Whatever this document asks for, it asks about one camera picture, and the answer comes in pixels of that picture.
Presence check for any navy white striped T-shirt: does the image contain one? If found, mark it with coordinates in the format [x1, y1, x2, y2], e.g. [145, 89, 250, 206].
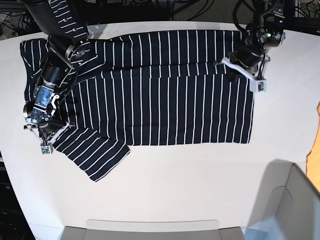
[19, 29, 256, 183]

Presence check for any orange cloth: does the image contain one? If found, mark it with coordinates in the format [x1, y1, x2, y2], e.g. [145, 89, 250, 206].
[306, 101, 320, 195]

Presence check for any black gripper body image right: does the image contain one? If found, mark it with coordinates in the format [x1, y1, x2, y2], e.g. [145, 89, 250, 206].
[232, 47, 264, 73]

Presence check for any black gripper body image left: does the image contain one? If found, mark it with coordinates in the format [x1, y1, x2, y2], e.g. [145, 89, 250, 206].
[38, 119, 66, 136]

